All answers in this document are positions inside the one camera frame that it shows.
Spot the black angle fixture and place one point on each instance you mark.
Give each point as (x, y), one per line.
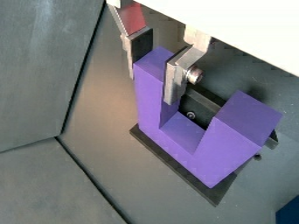
(205, 108)

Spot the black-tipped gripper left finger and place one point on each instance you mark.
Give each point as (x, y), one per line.
(136, 35)

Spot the purple U-shaped block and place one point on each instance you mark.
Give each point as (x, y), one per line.
(209, 152)

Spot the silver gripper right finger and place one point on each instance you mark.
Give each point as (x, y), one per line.
(180, 69)

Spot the blue U-shaped block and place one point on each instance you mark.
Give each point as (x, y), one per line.
(287, 215)

